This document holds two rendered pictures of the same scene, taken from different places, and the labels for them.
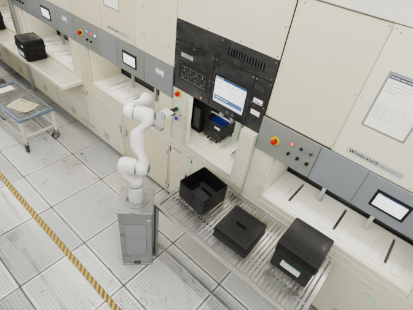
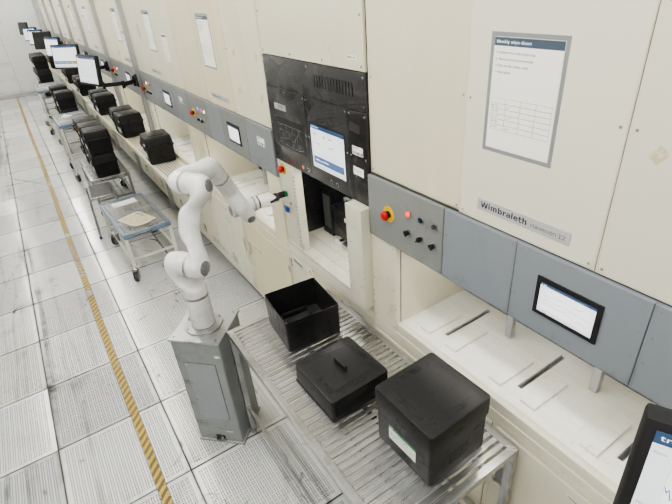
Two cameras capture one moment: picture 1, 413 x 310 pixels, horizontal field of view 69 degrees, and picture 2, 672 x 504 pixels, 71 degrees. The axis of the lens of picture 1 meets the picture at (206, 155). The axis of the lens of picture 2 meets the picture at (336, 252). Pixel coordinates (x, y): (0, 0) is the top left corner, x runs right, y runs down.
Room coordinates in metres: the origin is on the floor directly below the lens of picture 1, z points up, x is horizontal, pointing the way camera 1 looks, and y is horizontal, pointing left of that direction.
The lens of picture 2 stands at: (0.05, -0.95, 2.29)
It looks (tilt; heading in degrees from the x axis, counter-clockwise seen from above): 31 degrees down; 24
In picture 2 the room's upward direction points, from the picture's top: 5 degrees counter-clockwise
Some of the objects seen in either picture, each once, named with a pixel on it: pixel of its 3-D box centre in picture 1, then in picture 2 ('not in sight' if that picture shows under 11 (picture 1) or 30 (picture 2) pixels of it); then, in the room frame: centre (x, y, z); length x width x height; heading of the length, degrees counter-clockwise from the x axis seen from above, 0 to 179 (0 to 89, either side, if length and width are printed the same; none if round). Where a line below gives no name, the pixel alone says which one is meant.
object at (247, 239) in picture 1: (240, 228); (341, 372); (1.38, -0.33, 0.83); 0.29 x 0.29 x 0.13; 57
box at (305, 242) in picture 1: (300, 251); (430, 416); (1.22, -0.74, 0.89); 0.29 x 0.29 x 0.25; 57
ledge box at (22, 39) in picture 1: (30, 47); (157, 146); (3.58, 2.43, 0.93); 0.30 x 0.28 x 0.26; 52
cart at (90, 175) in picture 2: not in sight; (108, 182); (4.07, 3.81, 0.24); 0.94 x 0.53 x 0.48; 55
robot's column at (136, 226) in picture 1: (137, 227); (218, 376); (1.55, 0.50, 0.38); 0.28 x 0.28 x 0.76; 10
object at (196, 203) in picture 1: (203, 190); (302, 313); (1.68, -0.02, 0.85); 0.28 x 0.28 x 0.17; 50
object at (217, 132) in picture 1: (219, 123); (357, 215); (2.36, -0.08, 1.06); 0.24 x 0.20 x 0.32; 55
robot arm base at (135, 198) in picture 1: (136, 191); (200, 309); (1.55, 0.50, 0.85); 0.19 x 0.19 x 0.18
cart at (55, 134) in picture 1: (23, 113); (141, 232); (3.08, 2.43, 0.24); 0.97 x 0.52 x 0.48; 57
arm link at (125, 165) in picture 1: (130, 171); (185, 274); (1.56, 0.53, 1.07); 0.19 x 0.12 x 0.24; 88
